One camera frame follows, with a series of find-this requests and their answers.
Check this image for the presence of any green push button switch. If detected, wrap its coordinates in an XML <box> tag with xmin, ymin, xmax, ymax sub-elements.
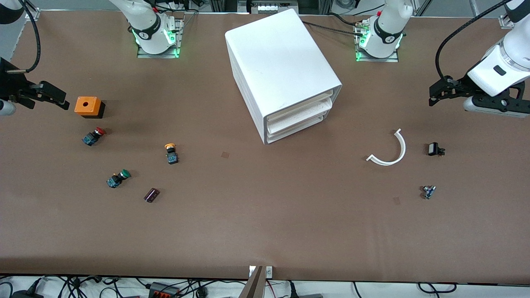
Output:
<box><xmin>106</xmin><ymin>169</ymin><xmax>131</xmax><ymax>189</ymax></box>

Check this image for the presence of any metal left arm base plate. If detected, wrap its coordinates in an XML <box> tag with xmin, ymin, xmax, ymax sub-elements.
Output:
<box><xmin>355</xmin><ymin>21</ymin><xmax>399</xmax><ymax>63</ymax></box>

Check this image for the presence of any black looped cable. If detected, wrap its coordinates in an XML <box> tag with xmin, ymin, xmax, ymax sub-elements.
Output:
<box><xmin>417</xmin><ymin>282</ymin><xmax>457</xmax><ymax>294</ymax></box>

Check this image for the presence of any wooden post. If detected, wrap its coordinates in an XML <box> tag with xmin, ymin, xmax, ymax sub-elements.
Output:
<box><xmin>239</xmin><ymin>266</ymin><xmax>265</xmax><ymax>298</ymax></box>

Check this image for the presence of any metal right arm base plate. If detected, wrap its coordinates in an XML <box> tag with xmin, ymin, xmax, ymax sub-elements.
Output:
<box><xmin>137</xmin><ymin>19</ymin><xmax>183</xmax><ymax>59</ymax></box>

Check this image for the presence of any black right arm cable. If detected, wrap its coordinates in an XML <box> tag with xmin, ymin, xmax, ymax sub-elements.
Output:
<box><xmin>7</xmin><ymin>0</ymin><xmax>41</xmax><ymax>74</ymax></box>

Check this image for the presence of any aluminium frame structure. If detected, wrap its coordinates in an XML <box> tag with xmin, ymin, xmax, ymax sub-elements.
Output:
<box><xmin>209</xmin><ymin>0</ymin><xmax>334</xmax><ymax>15</ymax></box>

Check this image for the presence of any yellow push button switch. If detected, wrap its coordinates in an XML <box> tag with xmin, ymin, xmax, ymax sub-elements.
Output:
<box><xmin>164</xmin><ymin>143</ymin><xmax>179</xmax><ymax>165</ymax></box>

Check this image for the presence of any black cable on table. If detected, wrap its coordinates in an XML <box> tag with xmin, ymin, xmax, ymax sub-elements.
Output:
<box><xmin>302</xmin><ymin>20</ymin><xmax>367</xmax><ymax>37</ymax></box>

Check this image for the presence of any orange button enclosure box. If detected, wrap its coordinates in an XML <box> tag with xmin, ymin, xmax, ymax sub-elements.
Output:
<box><xmin>74</xmin><ymin>96</ymin><xmax>106</xmax><ymax>120</ymax></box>

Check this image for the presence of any white curved plastic strip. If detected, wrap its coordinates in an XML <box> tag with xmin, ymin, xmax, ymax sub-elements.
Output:
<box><xmin>366</xmin><ymin>129</ymin><xmax>407</xmax><ymax>166</ymax></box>

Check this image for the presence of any red push button switch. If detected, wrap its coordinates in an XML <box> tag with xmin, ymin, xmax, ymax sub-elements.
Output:
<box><xmin>82</xmin><ymin>127</ymin><xmax>106</xmax><ymax>147</ymax></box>

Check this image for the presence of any white drawer cabinet shell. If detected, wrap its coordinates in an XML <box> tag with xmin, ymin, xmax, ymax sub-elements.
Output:
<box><xmin>225</xmin><ymin>8</ymin><xmax>343</xmax><ymax>144</ymax></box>

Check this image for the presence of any white plastic drawer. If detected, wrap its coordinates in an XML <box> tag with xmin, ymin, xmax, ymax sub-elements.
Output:
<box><xmin>265</xmin><ymin>96</ymin><xmax>334</xmax><ymax>123</ymax></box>
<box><xmin>267</xmin><ymin>108</ymin><xmax>332</xmax><ymax>134</ymax></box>
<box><xmin>267</xmin><ymin>117</ymin><xmax>330</xmax><ymax>144</ymax></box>

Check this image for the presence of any black power strip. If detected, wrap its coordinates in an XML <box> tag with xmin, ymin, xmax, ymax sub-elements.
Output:
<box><xmin>148</xmin><ymin>281</ymin><xmax>181</xmax><ymax>298</ymax></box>

